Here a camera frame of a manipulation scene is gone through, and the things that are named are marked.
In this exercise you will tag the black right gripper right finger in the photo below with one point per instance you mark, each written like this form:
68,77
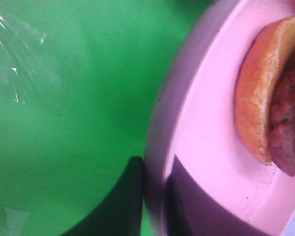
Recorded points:
222,207

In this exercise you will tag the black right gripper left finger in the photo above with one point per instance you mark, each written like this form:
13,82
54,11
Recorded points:
120,213

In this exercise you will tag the pink round plate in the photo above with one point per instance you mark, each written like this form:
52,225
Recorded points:
193,116

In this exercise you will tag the burger with lettuce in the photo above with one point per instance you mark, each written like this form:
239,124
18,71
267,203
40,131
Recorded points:
264,109

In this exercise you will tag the clear tape patch right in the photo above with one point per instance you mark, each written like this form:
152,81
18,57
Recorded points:
12,221

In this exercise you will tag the clear tape strip front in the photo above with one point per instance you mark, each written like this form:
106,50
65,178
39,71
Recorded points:
30,73

